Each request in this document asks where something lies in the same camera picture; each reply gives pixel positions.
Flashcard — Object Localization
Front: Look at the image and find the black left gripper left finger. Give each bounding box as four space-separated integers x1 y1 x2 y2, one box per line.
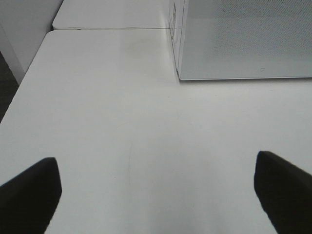
0 157 62 234

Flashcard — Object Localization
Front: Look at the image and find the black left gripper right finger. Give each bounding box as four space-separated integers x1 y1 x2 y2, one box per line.
253 151 312 234

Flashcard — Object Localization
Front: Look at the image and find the white microwave door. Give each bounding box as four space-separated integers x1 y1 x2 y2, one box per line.
177 0 312 80

